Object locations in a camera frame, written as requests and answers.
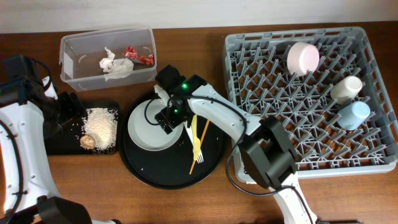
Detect white napkin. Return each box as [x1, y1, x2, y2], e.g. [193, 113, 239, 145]
[99, 47, 134, 82]

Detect red snack wrapper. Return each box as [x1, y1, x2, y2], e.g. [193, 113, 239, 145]
[123, 45, 155, 65]

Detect light blue cup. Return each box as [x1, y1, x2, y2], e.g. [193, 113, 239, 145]
[337, 101, 371, 131]

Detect black rectangular tray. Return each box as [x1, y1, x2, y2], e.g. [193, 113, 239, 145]
[45, 101, 120, 156]

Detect white rice pile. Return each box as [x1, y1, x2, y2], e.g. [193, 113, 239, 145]
[77, 108, 119, 154]

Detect brown food patty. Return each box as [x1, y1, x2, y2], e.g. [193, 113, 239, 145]
[80, 135, 96, 149]

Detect grey plate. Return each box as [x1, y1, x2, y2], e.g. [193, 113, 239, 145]
[127, 100, 183, 151]

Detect white plastic fork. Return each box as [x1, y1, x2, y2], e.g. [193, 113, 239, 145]
[184, 121, 204, 164]

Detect yellow plastic knife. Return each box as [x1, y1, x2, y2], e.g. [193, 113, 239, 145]
[191, 115, 201, 149]

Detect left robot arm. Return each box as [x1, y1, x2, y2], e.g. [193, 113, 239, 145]
[1, 77, 95, 223]

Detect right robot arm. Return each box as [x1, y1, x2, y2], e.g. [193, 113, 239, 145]
[155, 74, 318, 223]

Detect clear plastic waste bin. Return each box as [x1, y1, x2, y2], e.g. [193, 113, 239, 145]
[59, 26, 157, 91]

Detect wooden chopstick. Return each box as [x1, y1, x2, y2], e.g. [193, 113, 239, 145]
[189, 120, 210, 174]

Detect pink bowl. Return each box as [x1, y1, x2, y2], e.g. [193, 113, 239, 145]
[287, 42, 320, 77]

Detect white plastic cup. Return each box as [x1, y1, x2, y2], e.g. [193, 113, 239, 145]
[330, 76, 363, 105]

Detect grey dishwasher rack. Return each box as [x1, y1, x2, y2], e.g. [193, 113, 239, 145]
[223, 27, 397, 179]

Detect round black serving tray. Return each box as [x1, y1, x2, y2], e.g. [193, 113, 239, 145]
[118, 91, 229, 190]

